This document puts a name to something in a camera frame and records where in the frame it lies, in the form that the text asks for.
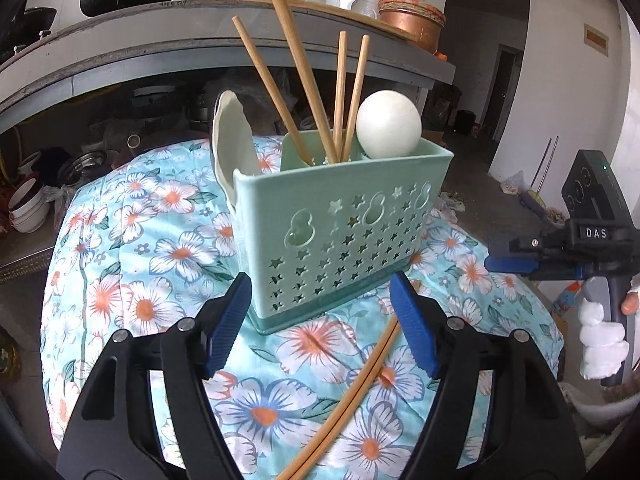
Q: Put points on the steel bowl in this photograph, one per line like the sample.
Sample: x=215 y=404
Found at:
x=82 y=167

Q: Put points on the floral teal blanket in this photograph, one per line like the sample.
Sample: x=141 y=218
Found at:
x=150 y=260

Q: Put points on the green plastic utensil holder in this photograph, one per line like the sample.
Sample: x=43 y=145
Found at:
x=260 y=220

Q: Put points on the black wok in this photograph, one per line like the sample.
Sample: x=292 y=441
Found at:
x=32 y=22

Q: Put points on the black trash bin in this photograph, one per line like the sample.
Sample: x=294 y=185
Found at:
x=465 y=122

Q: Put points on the grey concrete counter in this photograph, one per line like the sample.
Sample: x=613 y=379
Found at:
x=150 y=55

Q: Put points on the orange wall plate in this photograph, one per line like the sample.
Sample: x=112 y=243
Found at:
x=596 y=40

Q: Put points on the white ceramic spoon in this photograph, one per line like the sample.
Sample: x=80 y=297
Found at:
x=230 y=140

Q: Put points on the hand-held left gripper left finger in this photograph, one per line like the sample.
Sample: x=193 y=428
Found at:
x=227 y=320

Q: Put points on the person's right hand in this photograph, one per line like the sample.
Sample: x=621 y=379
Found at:
x=602 y=345

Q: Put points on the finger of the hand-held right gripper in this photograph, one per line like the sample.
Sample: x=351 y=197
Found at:
x=500 y=262
x=540 y=247

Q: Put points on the fluffy cream cloth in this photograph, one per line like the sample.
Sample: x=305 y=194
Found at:
x=600 y=407

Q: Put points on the stack of white bowls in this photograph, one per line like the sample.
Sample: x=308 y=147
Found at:
x=27 y=210

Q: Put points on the copper basin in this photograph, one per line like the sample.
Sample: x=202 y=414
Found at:
x=415 y=30

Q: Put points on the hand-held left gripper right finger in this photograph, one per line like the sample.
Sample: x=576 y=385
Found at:
x=415 y=325

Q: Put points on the clear plastic bag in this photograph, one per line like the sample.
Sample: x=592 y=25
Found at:
x=512 y=182

